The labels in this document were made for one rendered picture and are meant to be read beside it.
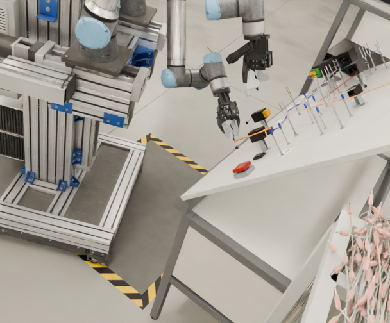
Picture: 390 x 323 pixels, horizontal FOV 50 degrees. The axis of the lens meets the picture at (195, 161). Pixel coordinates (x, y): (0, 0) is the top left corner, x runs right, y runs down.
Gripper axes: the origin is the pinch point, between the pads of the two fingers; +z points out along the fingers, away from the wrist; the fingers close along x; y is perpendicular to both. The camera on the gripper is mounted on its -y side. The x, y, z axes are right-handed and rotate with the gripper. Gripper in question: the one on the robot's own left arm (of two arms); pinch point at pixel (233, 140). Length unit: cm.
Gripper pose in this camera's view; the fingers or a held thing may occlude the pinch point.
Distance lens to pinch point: 165.0
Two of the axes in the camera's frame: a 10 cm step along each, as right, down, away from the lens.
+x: 9.6, -2.5, 0.9
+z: 2.5, 9.6, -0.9
